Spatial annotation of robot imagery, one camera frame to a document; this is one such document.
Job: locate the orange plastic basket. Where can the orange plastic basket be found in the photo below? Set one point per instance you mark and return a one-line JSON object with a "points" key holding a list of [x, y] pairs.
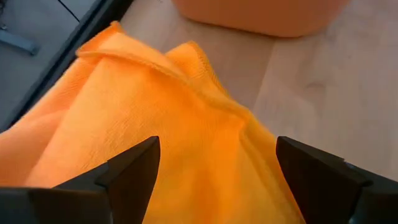
{"points": [[264, 15]]}

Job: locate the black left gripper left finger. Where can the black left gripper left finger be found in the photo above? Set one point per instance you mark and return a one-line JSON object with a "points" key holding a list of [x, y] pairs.
{"points": [[124, 186]]}

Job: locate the orange microfiber towel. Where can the orange microfiber towel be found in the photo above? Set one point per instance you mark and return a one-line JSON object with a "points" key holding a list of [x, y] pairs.
{"points": [[155, 109]]}

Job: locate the black aluminium table frame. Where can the black aluminium table frame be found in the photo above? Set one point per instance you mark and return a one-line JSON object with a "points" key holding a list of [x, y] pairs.
{"points": [[87, 31]]}

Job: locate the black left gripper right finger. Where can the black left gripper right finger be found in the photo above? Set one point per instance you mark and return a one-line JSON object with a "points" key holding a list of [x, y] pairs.
{"points": [[326, 193]]}

